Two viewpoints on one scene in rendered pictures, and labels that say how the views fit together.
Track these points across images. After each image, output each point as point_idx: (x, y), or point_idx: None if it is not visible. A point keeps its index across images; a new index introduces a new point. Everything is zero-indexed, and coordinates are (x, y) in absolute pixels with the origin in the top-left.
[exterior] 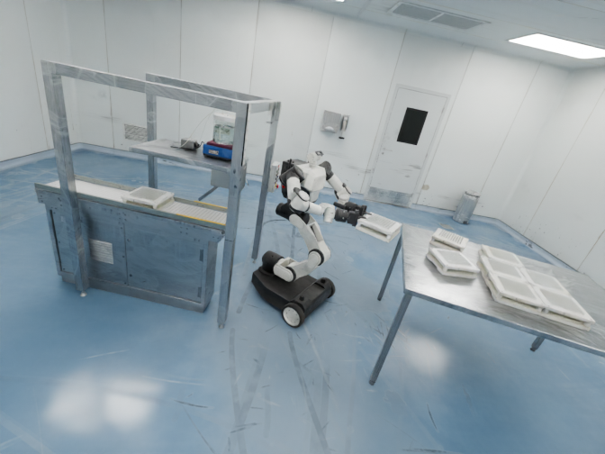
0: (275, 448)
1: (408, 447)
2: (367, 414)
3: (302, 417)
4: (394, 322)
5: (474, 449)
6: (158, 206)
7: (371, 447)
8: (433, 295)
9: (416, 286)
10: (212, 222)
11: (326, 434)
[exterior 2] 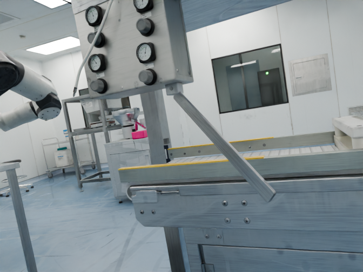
0: (158, 250)
1: (64, 256)
2: (72, 270)
3: (129, 265)
4: (22, 204)
5: (19, 258)
6: (343, 137)
7: (91, 255)
8: (2, 163)
9: (2, 164)
10: (194, 145)
11: (117, 258)
